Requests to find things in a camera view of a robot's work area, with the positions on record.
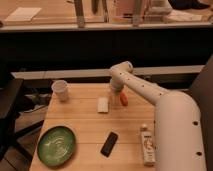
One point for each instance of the white bottle with label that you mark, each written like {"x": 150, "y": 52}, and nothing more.
{"x": 148, "y": 149}

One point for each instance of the green ceramic bowl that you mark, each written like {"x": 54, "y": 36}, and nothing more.
{"x": 56, "y": 146}

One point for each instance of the dark chair at left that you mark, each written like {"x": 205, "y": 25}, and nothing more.
{"x": 10, "y": 94}

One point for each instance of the white paper cup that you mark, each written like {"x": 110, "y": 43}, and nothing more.
{"x": 60, "y": 89}

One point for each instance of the black phone-like remote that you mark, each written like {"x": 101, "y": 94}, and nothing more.
{"x": 109, "y": 144}

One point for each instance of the white rectangular block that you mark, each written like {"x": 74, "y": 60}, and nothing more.
{"x": 103, "y": 105}

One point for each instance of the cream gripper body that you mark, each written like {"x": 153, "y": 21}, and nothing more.
{"x": 115, "y": 99}

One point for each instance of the white paper sheet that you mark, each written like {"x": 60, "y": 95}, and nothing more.
{"x": 23, "y": 14}

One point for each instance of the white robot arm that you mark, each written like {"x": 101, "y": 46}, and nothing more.
{"x": 177, "y": 121}

